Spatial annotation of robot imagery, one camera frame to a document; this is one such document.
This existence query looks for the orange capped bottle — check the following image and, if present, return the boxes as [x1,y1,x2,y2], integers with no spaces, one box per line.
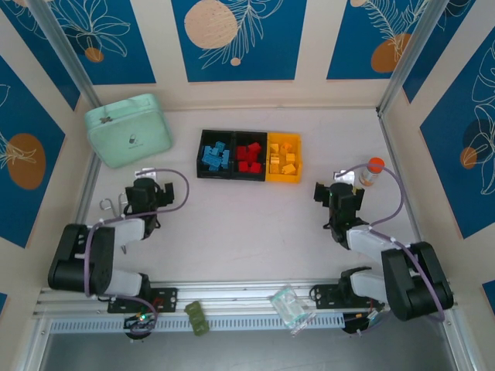
[359,156,386,188]

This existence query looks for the metal tongs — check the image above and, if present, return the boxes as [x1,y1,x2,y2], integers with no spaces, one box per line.
[99,192,131,255]

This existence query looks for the mint green case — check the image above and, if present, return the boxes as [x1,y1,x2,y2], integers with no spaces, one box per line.
[84,92,174,170]

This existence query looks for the black plastic bin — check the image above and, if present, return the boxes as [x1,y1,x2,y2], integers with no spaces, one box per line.
[196,128,236,181]
[233,130,268,182]

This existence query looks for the clear plastic bag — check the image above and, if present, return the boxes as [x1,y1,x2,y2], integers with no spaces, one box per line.
[268,284,316,336]

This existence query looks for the black base electronics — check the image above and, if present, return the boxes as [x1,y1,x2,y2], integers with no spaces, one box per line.
[342,311,386,337]
[122,312,159,342]

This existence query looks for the olive green brick piece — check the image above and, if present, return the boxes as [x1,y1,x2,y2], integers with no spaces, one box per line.
[183,300,210,338]

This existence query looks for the purple cable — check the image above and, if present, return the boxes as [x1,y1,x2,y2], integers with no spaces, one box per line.
[335,164,446,322]
[84,168,190,335]

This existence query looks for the aluminium side rail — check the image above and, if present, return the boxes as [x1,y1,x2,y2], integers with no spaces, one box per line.
[56,106,104,288]
[377,111,437,268]

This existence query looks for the aluminium rail with grooves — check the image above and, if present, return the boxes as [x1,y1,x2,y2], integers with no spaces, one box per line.
[33,278,461,318]

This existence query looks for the aluminium corner post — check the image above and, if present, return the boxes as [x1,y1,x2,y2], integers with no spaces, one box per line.
[377,0,452,114]
[26,0,102,109]

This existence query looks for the white slotted cable duct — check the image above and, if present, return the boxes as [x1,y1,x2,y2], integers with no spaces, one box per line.
[49,313,346,334]

